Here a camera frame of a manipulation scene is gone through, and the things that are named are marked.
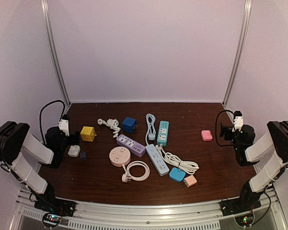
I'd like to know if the purple power strip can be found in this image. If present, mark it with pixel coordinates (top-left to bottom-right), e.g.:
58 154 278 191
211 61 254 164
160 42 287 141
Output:
116 134 146 157

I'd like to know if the front aluminium rail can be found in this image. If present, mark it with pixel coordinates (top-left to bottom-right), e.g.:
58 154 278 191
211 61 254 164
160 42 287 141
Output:
7 189 288 230

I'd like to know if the dark blue plug adapter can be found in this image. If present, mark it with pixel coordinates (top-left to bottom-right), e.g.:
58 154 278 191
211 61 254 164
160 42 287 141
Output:
122 117 137 133

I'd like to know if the left aluminium frame post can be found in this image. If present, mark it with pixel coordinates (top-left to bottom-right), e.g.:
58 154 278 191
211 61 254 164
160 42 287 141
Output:
40 0 71 106

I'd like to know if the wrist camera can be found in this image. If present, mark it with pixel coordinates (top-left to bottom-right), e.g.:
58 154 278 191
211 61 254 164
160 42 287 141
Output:
58 115 70 137
232 111 244 132

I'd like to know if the right aluminium frame post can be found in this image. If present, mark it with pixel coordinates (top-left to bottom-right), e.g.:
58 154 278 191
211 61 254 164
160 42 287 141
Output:
223 0 252 106

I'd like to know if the white square plug adapter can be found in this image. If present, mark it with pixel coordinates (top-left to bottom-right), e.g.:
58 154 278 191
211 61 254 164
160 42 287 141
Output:
68 145 81 157

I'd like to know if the dark navy usb charger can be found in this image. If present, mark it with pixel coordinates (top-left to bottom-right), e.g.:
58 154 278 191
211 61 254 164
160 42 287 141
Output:
80 151 87 161

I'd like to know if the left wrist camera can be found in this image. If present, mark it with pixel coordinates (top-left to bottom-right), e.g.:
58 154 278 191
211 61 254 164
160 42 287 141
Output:
58 115 70 137

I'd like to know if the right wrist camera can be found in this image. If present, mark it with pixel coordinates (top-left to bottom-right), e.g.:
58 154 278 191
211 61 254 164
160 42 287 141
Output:
232 111 244 132

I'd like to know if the pink small plug adapter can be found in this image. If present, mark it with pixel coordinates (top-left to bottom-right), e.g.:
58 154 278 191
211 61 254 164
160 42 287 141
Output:
183 175 197 188

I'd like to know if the yellow cube socket adapter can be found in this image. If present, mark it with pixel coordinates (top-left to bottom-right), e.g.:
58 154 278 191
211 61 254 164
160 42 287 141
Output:
80 126 96 142

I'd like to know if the blue square plug adapter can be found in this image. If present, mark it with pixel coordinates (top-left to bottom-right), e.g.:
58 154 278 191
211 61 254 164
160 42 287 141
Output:
169 167 186 183

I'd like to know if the light blue coiled cable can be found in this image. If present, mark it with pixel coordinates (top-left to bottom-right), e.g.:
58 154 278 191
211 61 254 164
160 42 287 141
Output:
145 113 157 144

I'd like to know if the teal usb power strip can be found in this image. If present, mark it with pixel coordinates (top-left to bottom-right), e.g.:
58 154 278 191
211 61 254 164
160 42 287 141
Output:
157 121 169 147

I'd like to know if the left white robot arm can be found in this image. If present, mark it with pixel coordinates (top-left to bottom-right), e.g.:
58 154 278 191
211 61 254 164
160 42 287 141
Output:
0 121 80 213

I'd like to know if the light blue power strip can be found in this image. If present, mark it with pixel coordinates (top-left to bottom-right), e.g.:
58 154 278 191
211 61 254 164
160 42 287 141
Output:
145 144 169 176

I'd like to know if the aluminium frame post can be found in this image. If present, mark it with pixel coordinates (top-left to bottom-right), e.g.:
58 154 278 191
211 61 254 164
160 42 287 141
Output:
40 0 71 106
223 0 252 106

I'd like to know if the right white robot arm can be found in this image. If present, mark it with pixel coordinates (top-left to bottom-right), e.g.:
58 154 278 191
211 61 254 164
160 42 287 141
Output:
219 116 288 212

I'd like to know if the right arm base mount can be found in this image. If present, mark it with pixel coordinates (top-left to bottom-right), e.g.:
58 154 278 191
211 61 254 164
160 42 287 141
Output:
219 197 261 216

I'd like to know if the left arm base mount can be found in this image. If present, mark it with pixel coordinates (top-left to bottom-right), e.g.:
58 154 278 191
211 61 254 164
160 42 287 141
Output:
34 199 76 217

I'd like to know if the white knotted cable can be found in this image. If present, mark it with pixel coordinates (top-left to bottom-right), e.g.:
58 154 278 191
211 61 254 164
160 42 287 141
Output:
97 117 121 139

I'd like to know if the white cable with plug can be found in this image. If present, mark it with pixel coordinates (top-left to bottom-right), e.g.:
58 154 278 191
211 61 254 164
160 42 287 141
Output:
156 143 199 175

